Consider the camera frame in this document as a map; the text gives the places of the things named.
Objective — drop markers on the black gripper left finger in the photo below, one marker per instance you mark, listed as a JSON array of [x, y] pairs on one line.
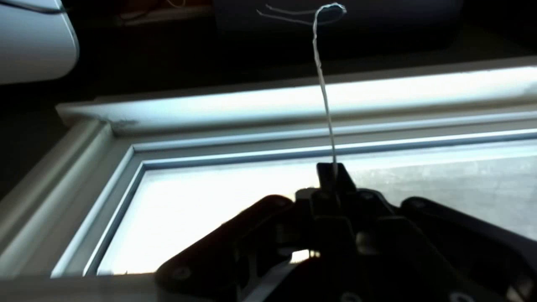
[[262, 241]]

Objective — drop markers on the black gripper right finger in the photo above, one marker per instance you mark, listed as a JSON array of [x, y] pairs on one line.
[[437, 252]]

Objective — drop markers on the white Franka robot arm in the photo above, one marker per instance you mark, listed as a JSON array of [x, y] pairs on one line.
[[31, 39]]

